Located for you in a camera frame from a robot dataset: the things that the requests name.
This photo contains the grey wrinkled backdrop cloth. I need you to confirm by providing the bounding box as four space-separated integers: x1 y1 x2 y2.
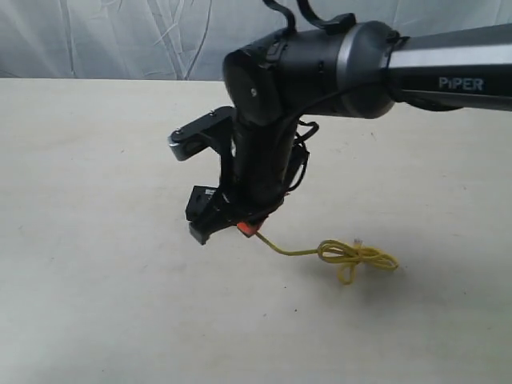
1 0 511 81

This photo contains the yellow ethernet cable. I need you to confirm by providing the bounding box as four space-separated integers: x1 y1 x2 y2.
257 234 400 286

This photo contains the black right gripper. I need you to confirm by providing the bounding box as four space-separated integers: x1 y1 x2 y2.
189 115 310 245

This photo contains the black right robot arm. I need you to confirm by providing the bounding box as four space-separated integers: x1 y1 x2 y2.
169 1 511 243

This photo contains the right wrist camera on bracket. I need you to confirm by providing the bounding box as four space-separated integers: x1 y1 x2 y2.
168 106 234 162

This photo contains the black network switch box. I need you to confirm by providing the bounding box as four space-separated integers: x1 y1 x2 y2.
185 186 217 222

